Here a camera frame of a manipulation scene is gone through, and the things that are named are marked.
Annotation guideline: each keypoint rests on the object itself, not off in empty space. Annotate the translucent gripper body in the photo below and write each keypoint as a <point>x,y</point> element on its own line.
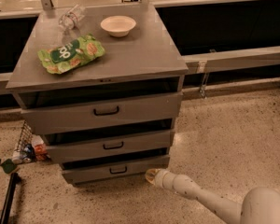
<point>162,178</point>

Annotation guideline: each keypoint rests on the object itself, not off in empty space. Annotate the grey bottom drawer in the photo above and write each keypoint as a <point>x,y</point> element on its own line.
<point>77,172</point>

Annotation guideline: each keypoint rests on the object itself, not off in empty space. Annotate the grey drawer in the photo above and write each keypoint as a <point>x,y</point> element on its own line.
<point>77,172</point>
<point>106,147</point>
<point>84,116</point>

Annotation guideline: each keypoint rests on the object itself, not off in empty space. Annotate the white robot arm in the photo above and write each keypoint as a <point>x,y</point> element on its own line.
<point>260,205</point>

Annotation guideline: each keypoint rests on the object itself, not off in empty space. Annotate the grey drawer cabinet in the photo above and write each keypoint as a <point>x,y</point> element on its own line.
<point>144,62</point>

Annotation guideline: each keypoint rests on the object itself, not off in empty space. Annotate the grey middle drawer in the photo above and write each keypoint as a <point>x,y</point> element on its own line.
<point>106,147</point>

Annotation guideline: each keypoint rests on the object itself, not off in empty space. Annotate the grey top drawer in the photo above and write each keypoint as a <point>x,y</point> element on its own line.
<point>84,116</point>

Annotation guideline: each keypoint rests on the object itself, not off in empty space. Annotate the black stand leg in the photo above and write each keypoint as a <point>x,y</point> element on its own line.
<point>14,180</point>

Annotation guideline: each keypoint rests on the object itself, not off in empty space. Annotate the green sponge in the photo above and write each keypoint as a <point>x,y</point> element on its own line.
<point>9,167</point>

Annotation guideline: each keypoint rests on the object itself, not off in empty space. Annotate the green chip bag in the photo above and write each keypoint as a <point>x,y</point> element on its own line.
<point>72,55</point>

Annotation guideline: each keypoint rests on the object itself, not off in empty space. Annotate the white bowl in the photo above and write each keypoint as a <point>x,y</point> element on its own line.
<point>118,26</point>

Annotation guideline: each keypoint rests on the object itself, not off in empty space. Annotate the wire basket with items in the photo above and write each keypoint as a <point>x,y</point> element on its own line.
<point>29,147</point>

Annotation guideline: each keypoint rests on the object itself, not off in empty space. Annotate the grey horizontal rail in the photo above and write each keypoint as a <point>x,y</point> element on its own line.
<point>232,60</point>

